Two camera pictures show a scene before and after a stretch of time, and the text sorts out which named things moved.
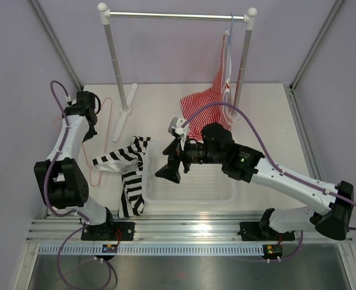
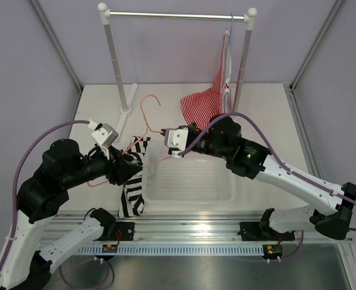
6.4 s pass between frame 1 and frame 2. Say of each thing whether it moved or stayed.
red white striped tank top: stayed
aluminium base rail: stayed
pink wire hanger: moved
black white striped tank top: stayed
